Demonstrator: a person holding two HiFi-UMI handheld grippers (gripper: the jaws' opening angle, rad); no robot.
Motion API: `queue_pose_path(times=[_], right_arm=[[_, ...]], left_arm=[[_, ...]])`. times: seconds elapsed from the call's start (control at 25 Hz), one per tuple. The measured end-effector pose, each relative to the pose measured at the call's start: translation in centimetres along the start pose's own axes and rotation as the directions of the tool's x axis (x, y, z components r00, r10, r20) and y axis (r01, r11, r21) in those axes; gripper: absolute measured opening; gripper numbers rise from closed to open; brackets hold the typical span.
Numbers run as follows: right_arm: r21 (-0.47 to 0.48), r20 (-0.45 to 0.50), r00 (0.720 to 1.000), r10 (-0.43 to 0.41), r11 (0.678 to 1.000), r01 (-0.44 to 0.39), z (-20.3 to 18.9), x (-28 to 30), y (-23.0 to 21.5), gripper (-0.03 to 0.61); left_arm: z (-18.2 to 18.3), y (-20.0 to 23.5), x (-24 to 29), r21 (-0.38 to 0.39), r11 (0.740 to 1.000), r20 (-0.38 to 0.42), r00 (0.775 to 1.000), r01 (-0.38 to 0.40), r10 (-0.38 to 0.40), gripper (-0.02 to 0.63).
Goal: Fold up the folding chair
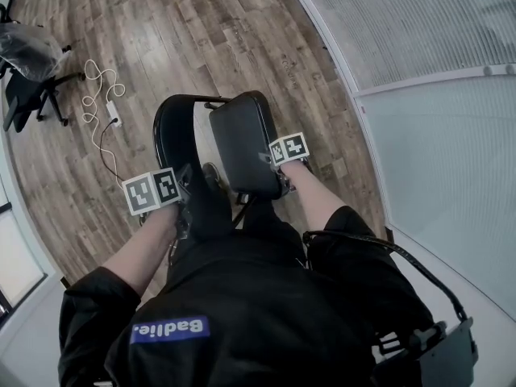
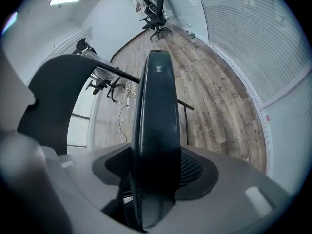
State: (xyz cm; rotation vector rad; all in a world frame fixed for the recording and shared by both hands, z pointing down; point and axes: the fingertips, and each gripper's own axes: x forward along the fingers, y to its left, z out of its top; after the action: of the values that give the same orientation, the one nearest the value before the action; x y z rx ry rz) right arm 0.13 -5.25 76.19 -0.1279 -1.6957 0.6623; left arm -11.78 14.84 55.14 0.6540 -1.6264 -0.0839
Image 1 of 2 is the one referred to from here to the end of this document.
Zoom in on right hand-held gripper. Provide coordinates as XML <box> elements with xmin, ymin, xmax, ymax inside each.
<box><xmin>257</xmin><ymin>132</ymin><xmax>314</xmax><ymax>195</ymax></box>

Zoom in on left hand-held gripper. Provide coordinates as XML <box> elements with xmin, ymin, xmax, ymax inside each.
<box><xmin>122</xmin><ymin>163</ymin><xmax>194</xmax><ymax>239</ymax></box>

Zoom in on black folding chair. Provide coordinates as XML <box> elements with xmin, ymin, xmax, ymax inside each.
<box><xmin>152</xmin><ymin>89</ymin><xmax>285</xmax><ymax>230</ymax></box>

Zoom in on person's right forearm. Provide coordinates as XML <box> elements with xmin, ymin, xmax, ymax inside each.
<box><xmin>280</xmin><ymin>160</ymin><xmax>344</xmax><ymax>233</ymax></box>

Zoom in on person's left forearm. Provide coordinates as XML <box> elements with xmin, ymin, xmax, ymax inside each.
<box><xmin>100</xmin><ymin>206</ymin><xmax>182</xmax><ymax>298</ymax></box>

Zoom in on black office chair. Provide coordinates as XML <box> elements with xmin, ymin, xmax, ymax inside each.
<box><xmin>0</xmin><ymin>4</ymin><xmax>88</xmax><ymax>133</ymax></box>

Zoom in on black trousers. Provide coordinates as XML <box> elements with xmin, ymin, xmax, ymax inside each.
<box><xmin>187</xmin><ymin>169</ymin><xmax>243</xmax><ymax>243</ymax></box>

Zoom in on dark shoe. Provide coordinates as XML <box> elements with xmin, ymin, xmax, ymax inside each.
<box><xmin>201</xmin><ymin>161</ymin><xmax>223</xmax><ymax>189</ymax></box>

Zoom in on black shirt with blue label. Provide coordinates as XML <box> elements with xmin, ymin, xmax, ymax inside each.
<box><xmin>57</xmin><ymin>199</ymin><xmax>435</xmax><ymax>387</ymax></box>

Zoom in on frosted glass panel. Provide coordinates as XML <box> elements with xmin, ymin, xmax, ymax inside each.
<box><xmin>354</xmin><ymin>73</ymin><xmax>516</xmax><ymax>322</ymax></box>

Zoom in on glass panel with white blinds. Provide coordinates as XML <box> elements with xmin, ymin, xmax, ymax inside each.
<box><xmin>284</xmin><ymin>0</ymin><xmax>516</xmax><ymax>94</ymax></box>

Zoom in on clear plastic wrap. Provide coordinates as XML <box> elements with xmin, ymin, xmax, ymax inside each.
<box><xmin>0</xmin><ymin>20</ymin><xmax>70</xmax><ymax>83</ymax></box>

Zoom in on chest-mounted device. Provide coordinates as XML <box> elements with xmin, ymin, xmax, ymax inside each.
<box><xmin>372</xmin><ymin>316</ymin><xmax>480</xmax><ymax>387</ymax></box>

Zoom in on thin black cable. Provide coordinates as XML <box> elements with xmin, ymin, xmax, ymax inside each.
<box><xmin>99</xmin><ymin>120</ymin><xmax>123</xmax><ymax>181</ymax></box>

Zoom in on white power strip with cable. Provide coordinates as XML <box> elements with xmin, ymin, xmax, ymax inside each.
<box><xmin>81</xmin><ymin>58</ymin><xmax>127</xmax><ymax>185</ymax></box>

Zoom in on glass door with black frame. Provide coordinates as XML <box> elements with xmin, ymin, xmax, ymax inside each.
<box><xmin>0</xmin><ymin>199</ymin><xmax>48</xmax><ymax>326</ymax></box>

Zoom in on thick black braided cable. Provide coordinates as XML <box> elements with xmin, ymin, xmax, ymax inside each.
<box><xmin>302</xmin><ymin>230</ymin><xmax>472</xmax><ymax>323</ymax></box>

